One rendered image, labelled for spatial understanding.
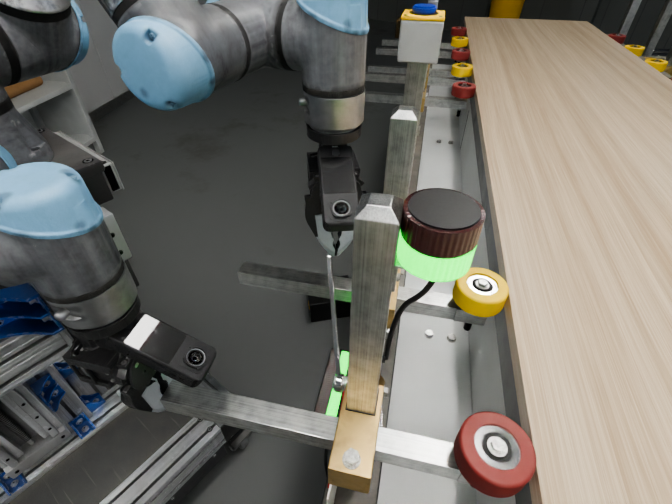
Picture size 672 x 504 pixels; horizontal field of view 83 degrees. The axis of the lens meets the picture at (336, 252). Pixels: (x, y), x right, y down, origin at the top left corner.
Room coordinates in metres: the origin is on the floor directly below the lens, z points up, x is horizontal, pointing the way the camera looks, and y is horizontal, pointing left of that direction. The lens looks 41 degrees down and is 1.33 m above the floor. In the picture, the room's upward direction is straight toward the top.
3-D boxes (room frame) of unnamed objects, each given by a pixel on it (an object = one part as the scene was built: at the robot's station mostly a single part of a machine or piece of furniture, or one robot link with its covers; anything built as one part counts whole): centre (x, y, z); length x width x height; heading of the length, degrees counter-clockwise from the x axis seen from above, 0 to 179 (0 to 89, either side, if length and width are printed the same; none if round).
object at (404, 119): (0.49, -0.09, 0.91); 0.03 x 0.03 x 0.48; 77
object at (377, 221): (0.25, -0.03, 0.93); 0.03 x 0.03 x 0.48; 77
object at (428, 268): (0.24, -0.08, 1.13); 0.06 x 0.06 x 0.02
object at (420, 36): (0.74, -0.15, 1.18); 0.07 x 0.07 x 0.08; 77
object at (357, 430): (0.22, -0.03, 0.84); 0.13 x 0.06 x 0.05; 167
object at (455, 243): (0.24, -0.08, 1.16); 0.06 x 0.06 x 0.02
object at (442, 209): (0.24, -0.08, 1.06); 0.06 x 0.06 x 0.22; 77
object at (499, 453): (0.17, -0.17, 0.85); 0.08 x 0.08 x 0.11
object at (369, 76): (1.68, -0.31, 0.84); 0.43 x 0.03 x 0.04; 77
